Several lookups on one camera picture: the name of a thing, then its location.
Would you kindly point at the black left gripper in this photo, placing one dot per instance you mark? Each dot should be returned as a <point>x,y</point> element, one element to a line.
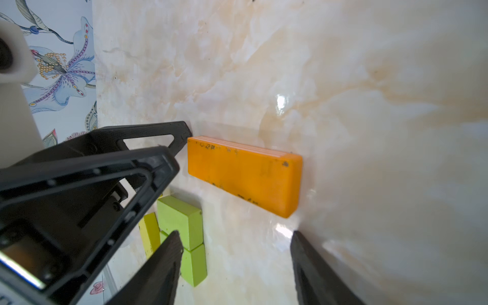
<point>62,221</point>

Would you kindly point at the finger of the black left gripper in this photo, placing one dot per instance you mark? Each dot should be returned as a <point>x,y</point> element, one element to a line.
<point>152,133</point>

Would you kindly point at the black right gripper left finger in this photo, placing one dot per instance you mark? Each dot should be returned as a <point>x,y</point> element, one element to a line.
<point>156,282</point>

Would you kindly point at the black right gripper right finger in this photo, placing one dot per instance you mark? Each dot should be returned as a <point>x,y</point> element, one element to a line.
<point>316,282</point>

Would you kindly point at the lime green block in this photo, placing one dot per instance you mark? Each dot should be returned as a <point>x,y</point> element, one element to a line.
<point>194,264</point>
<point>175,215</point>

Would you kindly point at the orange long block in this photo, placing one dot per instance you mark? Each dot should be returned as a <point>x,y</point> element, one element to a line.
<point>266,178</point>

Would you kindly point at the yellow green block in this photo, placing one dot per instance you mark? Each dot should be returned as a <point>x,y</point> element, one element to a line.
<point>150,234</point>

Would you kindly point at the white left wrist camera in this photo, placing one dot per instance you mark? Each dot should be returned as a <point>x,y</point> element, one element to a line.
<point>20,136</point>

